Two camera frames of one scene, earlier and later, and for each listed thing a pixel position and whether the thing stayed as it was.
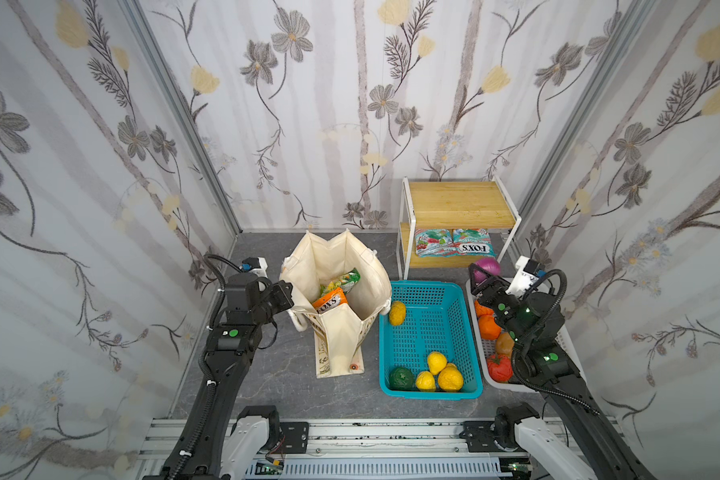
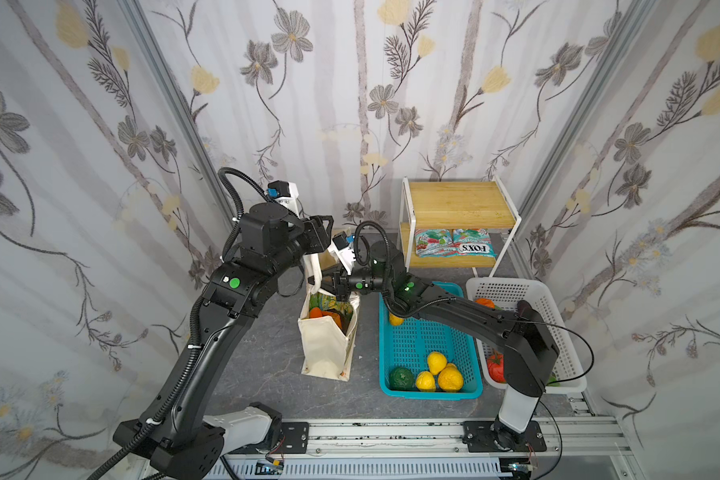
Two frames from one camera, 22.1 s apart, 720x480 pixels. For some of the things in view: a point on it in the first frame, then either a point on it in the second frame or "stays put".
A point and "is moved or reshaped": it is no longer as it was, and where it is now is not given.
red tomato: (500, 367) stays put
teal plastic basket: (438, 319) stays put
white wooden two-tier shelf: (450, 204) stays put
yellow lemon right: (437, 362) stays put
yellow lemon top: (397, 313) stays put
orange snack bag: (330, 300) is moved or reshaped
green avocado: (402, 379) stays put
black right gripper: (489, 288) to (339, 284)
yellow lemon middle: (425, 382) stays put
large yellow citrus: (450, 378) stays put
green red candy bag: (432, 242) stays put
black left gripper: (281, 294) to (320, 233)
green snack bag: (347, 282) is moved or reshaped
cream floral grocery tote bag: (340, 289) is moved or reshaped
